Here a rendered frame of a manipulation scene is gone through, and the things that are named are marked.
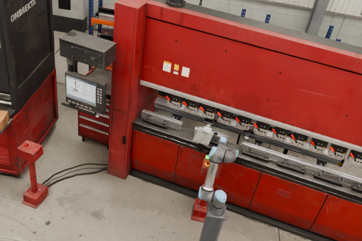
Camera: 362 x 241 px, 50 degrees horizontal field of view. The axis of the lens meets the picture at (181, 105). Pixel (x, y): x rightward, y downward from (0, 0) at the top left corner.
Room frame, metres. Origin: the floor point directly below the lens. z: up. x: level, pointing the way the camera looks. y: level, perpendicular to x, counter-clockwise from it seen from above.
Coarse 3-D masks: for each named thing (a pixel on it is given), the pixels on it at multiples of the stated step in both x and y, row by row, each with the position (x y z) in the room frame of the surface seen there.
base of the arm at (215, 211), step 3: (210, 207) 2.54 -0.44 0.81; (213, 207) 2.52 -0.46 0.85; (210, 210) 2.52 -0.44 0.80; (213, 210) 2.50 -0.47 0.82; (216, 210) 2.49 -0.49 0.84; (219, 210) 2.50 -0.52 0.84; (222, 210) 2.51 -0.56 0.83; (213, 213) 2.49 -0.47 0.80; (216, 213) 2.48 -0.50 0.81; (219, 213) 2.49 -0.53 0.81; (222, 213) 2.51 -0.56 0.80
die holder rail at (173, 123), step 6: (144, 114) 3.67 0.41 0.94; (150, 114) 3.66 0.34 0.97; (156, 114) 3.68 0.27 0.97; (156, 120) 3.64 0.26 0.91; (162, 120) 3.62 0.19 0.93; (168, 120) 3.60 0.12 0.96; (174, 120) 3.61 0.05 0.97; (168, 126) 3.60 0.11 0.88; (174, 126) 3.58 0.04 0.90; (180, 126) 3.62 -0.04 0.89
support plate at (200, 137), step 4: (200, 128) 3.51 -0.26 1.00; (200, 132) 3.43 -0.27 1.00; (212, 132) 3.47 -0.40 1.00; (196, 136) 3.35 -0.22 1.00; (200, 136) 3.36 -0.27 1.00; (204, 136) 3.37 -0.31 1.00; (208, 136) 3.39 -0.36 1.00; (192, 140) 3.27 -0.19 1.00; (196, 140) 3.28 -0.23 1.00; (200, 140) 3.29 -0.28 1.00; (204, 140) 3.30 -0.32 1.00; (208, 140) 3.31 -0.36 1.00; (204, 144) 3.24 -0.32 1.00; (208, 144) 3.25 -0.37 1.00
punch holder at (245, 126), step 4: (240, 116) 3.40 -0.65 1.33; (244, 116) 3.39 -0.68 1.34; (240, 120) 3.40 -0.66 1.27; (244, 120) 3.39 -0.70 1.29; (248, 120) 3.38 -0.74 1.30; (236, 124) 3.40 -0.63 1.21; (244, 124) 3.38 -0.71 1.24; (248, 124) 3.38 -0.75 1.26; (240, 128) 3.39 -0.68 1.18; (244, 128) 3.38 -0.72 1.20; (248, 128) 3.37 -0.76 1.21
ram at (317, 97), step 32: (160, 32) 3.64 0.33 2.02; (192, 32) 3.56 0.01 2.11; (160, 64) 3.63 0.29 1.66; (192, 64) 3.55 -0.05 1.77; (224, 64) 3.47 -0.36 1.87; (256, 64) 3.40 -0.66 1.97; (288, 64) 3.33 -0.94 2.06; (320, 64) 3.27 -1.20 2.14; (224, 96) 3.45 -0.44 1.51; (256, 96) 3.38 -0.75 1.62; (288, 96) 3.31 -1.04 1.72; (320, 96) 3.24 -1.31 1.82; (352, 96) 3.18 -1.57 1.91; (288, 128) 3.28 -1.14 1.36; (320, 128) 3.21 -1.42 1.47; (352, 128) 3.15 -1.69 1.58
